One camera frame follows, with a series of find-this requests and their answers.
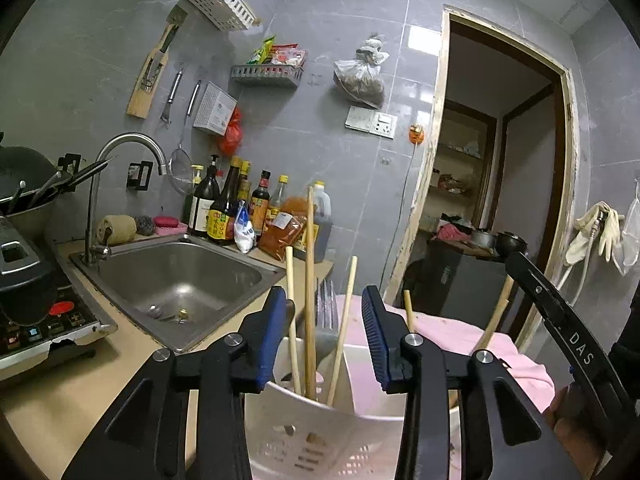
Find bamboo chopstick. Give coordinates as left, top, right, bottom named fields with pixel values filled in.
left=326, top=256, right=358, bottom=408
left=472, top=275, right=514, bottom=352
left=305, top=186, right=317, bottom=400
left=285, top=246, right=303, bottom=396

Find person's right hand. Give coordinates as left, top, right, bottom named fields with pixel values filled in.
left=542, top=387, right=604, bottom=479

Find pink floral towel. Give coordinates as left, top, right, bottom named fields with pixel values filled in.
left=345, top=295, right=555, bottom=412

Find stainless steel sink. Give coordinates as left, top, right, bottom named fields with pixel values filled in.
left=70, top=234, right=285, bottom=353

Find white plastic utensil holder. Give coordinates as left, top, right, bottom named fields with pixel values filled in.
left=245, top=340, right=406, bottom=479

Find dark cabinet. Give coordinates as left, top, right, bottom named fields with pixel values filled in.
left=401, top=240, right=506, bottom=328

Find white salt bag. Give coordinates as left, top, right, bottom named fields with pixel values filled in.
left=233, top=200, right=256, bottom=254

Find clear plastic bag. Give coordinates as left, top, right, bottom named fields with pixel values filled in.
left=613, top=178, right=640, bottom=276

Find induction cooker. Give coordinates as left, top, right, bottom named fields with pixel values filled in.
left=0, top=216, right=120, bottom=373

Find yellow label sauce bottle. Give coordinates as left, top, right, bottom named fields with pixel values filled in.
left=206, top=156, right=242, bottom=245

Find black cooking pot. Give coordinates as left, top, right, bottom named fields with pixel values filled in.
left=495, top=231, right=527, bottom=258

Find pink sponge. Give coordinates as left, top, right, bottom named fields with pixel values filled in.
left=153, top=216, right=188, bottom=236

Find large oil jug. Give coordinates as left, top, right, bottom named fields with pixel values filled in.
left=293, top=181, right=333, bottom=263

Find orange spice packet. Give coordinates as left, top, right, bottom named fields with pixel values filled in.
left=258, top=196, right=308, bottom=261

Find loofah scrubber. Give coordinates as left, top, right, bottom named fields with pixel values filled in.
left=96, top=214, right=137, bottom=246

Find red label sauce bottle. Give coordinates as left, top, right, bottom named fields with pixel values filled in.
left=250, top=170, right=270, bottom=237

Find dark soy sauce bottle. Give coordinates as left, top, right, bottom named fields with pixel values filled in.
left=188, top=154, right=220, bottom=237

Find chrome faucet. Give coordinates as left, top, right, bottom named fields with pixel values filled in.
left=82, top=132, right=170, bottom=267

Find cream rubber gloves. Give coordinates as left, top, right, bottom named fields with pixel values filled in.
left=564, top=202, right=620, bottom=266

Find mesh strainer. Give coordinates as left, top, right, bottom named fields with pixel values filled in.
left=168, top=80, right=202, bottom=196

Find red plastic bag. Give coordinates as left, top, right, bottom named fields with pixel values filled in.
left=217, top=107, right=243, bottom=157

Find hanging peeler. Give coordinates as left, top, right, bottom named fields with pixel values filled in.
left=160, top=68, right=183, bottom=125

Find black wok with lid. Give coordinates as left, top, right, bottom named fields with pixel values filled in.
left=1, top=146, right=110, bottom=240

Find plastic bag of dried goods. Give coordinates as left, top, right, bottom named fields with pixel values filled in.
left=334, top=34, right=390, bottom=110

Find orange wall hook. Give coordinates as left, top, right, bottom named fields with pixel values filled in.
left=408, top=125, right=424, bottom=146

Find white wall socket panel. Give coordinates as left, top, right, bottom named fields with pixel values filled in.
left=344, top=106, right=397, bottom=140

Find white wall box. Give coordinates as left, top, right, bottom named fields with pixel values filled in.
left=193, top=82, right=236, bottom=136

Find grey wall shelf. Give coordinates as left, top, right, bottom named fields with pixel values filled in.
left=230, top=64, right=304, bottom=88

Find white wall basket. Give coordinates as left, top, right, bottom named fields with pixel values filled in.
left=186, top=0, right=260, bottom=32

